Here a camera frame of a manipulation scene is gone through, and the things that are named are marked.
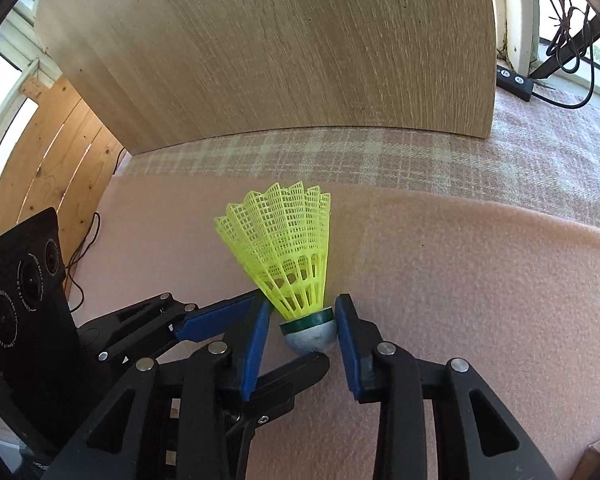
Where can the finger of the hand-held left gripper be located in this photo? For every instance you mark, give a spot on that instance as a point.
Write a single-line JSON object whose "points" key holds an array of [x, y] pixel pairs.
{"points": [[290, 380], [205, 322]]}

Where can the yellow shuttlecock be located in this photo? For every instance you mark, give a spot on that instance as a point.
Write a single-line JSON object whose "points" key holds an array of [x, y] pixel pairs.
{"points": [[280, 260]]}

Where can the cardboard box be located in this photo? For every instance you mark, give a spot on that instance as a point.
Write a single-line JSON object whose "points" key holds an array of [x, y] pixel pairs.
{"points": [[596, 460]]}

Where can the white window frame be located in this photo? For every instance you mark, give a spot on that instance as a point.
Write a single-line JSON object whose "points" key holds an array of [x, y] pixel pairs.
{"points": [[517, 10]]}

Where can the light wooden board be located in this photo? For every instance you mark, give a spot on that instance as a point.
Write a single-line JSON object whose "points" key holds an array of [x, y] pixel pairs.
{"points": [[280, 50]]}

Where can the pine slat panel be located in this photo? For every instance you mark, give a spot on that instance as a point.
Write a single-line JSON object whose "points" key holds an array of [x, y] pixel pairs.
{"points": [[45, 170]]}

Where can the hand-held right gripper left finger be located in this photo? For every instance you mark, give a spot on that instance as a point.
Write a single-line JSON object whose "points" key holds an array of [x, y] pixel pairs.
{"points": [[255, 355]]}

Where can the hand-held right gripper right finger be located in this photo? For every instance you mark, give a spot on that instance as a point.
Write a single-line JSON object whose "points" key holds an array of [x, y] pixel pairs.
{"points": [[347, 350]]}

